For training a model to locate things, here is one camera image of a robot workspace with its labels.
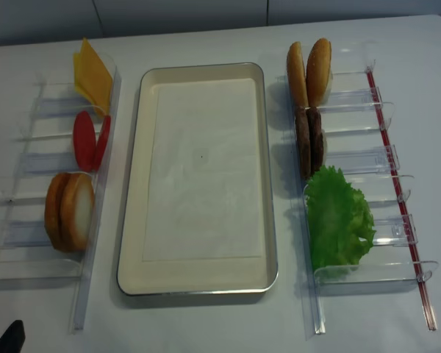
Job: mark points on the bun half left top right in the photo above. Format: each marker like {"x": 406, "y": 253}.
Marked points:
{"x": 296, "y": 75}

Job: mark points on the cream rectangular metal tray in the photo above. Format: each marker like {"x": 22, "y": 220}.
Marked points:
{"x": 139, "y": 277}

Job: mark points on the orange cheese slice back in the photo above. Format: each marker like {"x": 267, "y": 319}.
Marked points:
{"x": 94, "y": 78}

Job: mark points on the red tomato slice right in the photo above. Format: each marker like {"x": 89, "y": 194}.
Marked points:
{"x": 101, "y": 143}

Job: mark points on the yellow cheese slice front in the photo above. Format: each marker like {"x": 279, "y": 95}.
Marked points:
{"x": 80, "y": 91}

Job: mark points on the red tomato slice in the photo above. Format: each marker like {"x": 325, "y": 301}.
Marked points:
{"x": 101, "y": 143}
{"x": 84, "y": 141}

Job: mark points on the bread bun slice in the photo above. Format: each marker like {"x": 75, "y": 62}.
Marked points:
{"x": 52, "y": 218}
{"x": 76, "y": 211}

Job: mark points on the clear acrylic left rack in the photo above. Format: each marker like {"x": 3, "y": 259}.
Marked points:
{"x": 43, "y": 148}

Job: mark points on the brown meat patty left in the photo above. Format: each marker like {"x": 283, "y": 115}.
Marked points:
{"x": 303, "y": 141}

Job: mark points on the brown meat patty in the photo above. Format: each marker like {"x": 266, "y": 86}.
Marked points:
{"x": 303, "y": 141}
{"x": 316, "y": 138}

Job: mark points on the white paper tray liner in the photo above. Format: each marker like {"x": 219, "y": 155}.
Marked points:
{"x": 204, "y": 187}

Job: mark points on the clear acrylic rack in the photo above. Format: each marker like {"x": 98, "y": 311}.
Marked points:
{"x": 43, "y": 148}
{"x": 355, "y": 123}

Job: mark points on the green lettuce leaf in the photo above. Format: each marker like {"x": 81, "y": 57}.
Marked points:
{"x": 341, "y": 225}

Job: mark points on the red tomato slice left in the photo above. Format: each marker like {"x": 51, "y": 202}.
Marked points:
{"x": 84, "y": 141}

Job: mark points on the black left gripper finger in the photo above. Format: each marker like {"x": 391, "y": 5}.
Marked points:
{"x": 13, "y": 338}

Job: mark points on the clear acrylic right rack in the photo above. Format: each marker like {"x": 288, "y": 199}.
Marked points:
{"x": 355, "y": 123}

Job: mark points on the sesame bun half top right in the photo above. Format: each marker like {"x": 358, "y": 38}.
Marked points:
{"x": 318, "y": 72}

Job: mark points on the brown meat patty right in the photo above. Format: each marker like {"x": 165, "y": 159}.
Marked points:
{"x": 316, "y": 138}

